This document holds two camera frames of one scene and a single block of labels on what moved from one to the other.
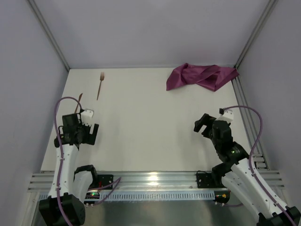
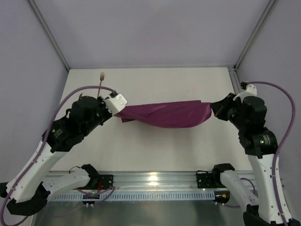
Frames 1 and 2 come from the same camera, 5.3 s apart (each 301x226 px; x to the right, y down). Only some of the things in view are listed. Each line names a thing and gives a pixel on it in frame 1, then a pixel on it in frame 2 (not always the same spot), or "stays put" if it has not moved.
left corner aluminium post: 48,32 stays put
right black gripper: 206,125 → 221,110
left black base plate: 104,180 stays put
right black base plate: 205,181 stays put
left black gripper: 91,135 → 107,115
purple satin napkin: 209,77 → 173,115
